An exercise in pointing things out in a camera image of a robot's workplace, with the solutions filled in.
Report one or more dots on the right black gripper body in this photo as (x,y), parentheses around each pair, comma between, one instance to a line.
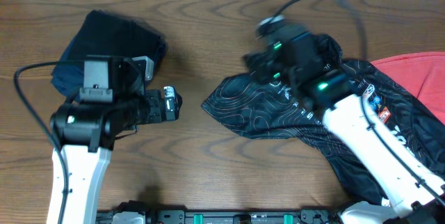
(265,69)

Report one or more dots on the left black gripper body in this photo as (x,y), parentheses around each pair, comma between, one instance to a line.
(153,111)

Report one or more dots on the black jersey with orange contour lines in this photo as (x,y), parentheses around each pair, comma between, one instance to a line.
(269,111)

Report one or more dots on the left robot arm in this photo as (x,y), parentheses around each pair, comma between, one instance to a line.
(85,134)

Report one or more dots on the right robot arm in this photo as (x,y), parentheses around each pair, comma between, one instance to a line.
(415,194)

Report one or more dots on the folded dark navy clothes stack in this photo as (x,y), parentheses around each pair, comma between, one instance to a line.
(104,33)

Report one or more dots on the red shirt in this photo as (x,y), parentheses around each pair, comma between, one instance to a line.
(421,74)

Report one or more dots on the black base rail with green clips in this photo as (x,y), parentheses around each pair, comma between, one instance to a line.
(133,212)

